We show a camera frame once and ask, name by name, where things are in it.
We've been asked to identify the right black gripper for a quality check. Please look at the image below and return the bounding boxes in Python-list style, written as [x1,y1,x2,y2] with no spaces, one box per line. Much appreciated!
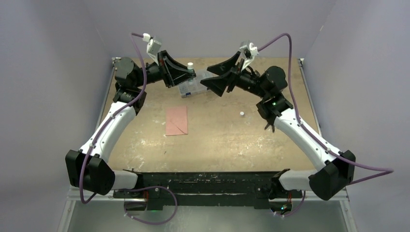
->
[201,52,268,100]

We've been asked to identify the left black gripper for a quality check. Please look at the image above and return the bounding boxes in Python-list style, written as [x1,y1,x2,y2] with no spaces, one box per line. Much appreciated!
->
[134,51,195,88]

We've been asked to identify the green white glue stick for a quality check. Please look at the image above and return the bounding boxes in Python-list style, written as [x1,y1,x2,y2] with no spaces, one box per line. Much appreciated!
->
[187,62,196,82]

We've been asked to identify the pink envelope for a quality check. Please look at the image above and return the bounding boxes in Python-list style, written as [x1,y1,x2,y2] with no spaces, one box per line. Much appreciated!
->
[165,106,188,136]

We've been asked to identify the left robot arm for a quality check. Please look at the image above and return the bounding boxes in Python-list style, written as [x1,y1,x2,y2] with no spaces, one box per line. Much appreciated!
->
[65,50,196,198]

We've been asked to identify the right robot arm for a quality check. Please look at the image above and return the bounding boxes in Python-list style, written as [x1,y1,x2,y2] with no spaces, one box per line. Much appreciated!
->
[200,52,356,200]

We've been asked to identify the clear plastic screw box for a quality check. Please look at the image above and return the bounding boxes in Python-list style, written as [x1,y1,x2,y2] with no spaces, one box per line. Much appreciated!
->
[178,69,214,98]

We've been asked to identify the black pliers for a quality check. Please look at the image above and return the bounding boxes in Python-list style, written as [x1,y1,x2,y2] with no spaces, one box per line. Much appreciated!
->
[264,117,276,133]

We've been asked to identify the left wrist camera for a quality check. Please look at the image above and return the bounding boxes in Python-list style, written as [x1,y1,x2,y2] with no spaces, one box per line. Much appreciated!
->
[142,33,162,65]

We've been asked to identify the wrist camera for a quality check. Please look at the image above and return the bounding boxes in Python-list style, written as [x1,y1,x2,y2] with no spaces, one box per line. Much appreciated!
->
[142,33,162,65]
[239,41,259,71]

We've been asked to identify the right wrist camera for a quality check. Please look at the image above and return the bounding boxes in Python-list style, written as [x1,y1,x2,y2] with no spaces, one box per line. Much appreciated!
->
[239,41,259,71]

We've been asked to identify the black base frame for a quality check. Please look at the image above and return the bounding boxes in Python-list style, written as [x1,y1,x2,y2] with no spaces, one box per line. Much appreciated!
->
[113,169,301,210]

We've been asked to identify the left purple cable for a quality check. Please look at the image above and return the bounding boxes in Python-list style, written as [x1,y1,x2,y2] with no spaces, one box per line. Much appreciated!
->
[78,32,178,226]

